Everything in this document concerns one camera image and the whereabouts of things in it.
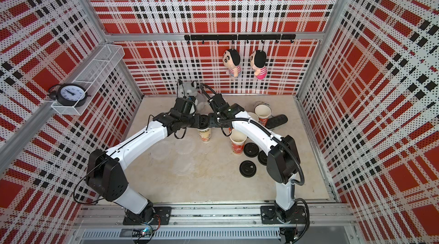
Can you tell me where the black oblong case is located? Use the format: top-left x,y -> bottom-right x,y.
265,114 -> 288,129

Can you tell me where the yellow-red paper cup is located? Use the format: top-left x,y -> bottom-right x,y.
198,127 -> 211,143

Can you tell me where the red paper cup front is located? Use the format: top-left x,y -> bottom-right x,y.
229,129 -> 248,155

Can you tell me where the black lid near front cup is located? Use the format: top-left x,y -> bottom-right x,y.
243,142 -> 260,158

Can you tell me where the boy doll striped shirt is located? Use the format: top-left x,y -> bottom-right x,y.
222,49 -> 242,78

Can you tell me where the red paper cup middle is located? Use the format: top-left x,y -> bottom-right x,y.
248,112 -> 259,122

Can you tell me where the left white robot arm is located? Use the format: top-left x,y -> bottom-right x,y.
85,96 -> 200,215

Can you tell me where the red paper cup back-right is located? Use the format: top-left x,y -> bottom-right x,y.
254,104 -> 272,126

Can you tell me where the metal base rail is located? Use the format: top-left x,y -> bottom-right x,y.
67,200 -> 362,244

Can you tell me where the black round clock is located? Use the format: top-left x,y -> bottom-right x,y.
48,84 -> 90,108

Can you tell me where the black hook rail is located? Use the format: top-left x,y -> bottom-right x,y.
184,33 -> 297,43

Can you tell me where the boy doll pink shirt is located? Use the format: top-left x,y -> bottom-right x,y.
250,50 -> 268,80

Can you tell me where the white wire basket shelf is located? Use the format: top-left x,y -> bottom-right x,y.
51,44 -> 125,116

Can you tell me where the grey white husky plush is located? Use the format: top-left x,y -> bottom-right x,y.
177,79 -> 206,113

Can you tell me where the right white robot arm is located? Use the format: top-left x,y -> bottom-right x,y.
208,93 -> 310,225

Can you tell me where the black lid centre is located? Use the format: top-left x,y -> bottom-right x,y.
257,151 -> 268,166

